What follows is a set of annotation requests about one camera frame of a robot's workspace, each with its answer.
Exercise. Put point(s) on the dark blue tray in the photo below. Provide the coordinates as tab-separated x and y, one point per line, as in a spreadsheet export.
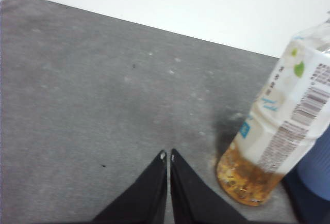
301	203

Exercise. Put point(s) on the blue ribbed cup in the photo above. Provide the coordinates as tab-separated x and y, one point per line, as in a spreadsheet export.
317	167

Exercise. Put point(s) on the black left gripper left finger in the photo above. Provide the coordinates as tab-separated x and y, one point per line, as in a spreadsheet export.
144	198

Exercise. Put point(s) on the pale tea bottle white label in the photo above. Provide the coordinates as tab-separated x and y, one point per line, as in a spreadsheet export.
283	105

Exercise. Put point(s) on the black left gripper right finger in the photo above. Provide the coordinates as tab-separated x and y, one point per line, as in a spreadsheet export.
196	198

